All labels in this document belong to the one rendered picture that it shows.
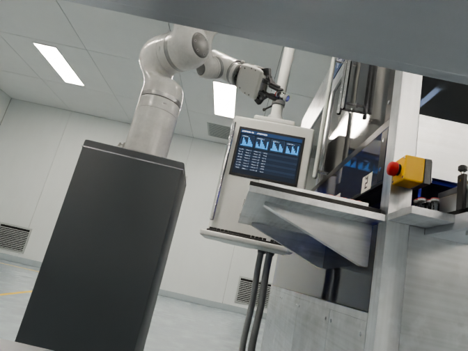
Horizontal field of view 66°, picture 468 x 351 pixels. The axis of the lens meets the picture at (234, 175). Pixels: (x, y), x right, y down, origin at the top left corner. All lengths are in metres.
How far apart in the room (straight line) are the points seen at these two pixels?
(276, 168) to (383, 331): 1.25
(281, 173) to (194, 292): 4.72
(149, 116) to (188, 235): 5.68
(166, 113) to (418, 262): 0.81
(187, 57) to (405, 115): 0.68
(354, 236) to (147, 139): 0.68
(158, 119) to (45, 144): 6.78
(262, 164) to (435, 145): 1.12
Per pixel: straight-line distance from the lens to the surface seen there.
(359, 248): 1.18
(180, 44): 1.08
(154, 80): 1.06
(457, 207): 1.02
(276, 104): 2.33
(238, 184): 2.08
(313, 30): 0.35
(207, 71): 1.25
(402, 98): 1.25
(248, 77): 1.22
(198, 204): 6.68
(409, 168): 1.07
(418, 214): 1.00
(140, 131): 1.00
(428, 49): 0.36
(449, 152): 1.25
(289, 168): 2.11
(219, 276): 6.56
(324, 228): 1.15
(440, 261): 1.17
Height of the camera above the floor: 0.63
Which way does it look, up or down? 15 degrees up
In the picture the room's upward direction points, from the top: 13 degrees clockwise
